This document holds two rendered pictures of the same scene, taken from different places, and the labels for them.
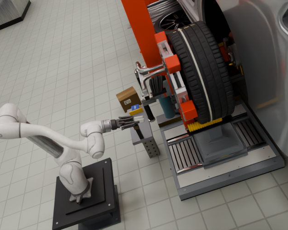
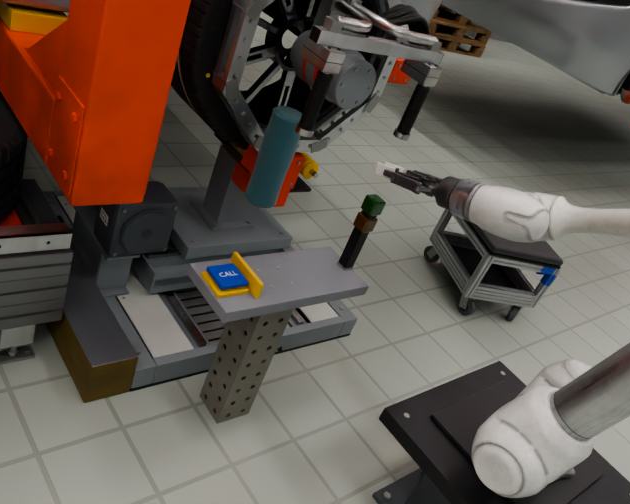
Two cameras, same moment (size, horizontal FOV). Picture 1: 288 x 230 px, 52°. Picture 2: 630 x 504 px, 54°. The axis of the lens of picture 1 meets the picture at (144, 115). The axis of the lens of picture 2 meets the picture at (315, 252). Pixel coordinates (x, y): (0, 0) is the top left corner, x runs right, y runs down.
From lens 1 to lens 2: 3.09 m
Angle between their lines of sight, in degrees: 104
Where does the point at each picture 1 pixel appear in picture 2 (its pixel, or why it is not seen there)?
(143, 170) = (296, 426)
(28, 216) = not seen: outside the picture
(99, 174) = (454, 415)
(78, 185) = not seen: hidden behind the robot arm
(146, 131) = (316, 256)
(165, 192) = (342, 365)
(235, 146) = not seen: hidden behind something
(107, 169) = (426, 403)
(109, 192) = (479, 381)
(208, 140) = (245, 224)
